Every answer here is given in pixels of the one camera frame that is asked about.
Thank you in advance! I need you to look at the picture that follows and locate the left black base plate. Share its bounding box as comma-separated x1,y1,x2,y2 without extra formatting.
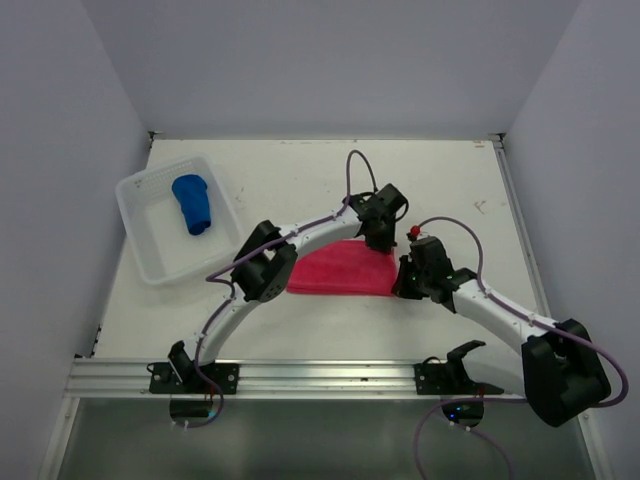
146,362,239,395

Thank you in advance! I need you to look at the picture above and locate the right aluminium rail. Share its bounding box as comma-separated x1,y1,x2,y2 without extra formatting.
489,133,551,317

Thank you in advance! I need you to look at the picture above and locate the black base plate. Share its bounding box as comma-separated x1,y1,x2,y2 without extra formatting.
146,362,239,395
413,357,505,396

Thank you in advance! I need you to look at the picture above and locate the aluminium rail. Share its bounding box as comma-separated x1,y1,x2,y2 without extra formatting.
489,133,551,317
64,357,591,401

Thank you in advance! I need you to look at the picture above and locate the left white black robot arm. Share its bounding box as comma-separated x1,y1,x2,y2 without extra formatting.
168,184,409,393

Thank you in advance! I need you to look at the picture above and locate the pink towel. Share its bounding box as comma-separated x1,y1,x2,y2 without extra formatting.
286,240,397,297

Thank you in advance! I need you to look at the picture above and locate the front aluminium rail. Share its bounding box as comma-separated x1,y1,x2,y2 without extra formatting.
64,357,591,401

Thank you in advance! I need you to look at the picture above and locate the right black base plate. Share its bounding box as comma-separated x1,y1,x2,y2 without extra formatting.
413,357,505,396

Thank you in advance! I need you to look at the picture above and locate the blue towel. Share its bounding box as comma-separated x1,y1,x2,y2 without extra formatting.
171,174,211,236

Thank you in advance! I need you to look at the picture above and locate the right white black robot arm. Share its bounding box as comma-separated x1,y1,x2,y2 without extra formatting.
392,233,611,427

